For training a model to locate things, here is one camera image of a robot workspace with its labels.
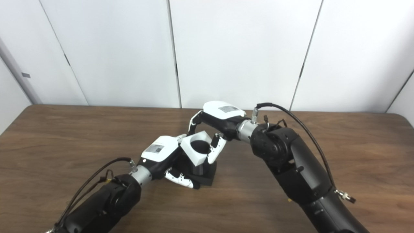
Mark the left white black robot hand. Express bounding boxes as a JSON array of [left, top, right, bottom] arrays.
[[137, 134, 194, 189]]

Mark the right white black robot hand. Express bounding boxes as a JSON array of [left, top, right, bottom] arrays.
[[188, 101, 247, 164]]

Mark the white square piece with hole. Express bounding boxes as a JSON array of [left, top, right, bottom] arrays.
[[180, 131, 212, 166]]

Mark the black peg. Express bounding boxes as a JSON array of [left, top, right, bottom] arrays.
[[176, 140, 218, 189]]

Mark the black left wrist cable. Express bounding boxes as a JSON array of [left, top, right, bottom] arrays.
[[45, 157, 138, 233]]

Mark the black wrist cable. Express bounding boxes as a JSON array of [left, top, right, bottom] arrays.
[[45, 157, 138, 233], [252, 103, 356, 204]]

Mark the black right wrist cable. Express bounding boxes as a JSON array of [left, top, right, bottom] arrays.
[[252, 103, 356, 204]]

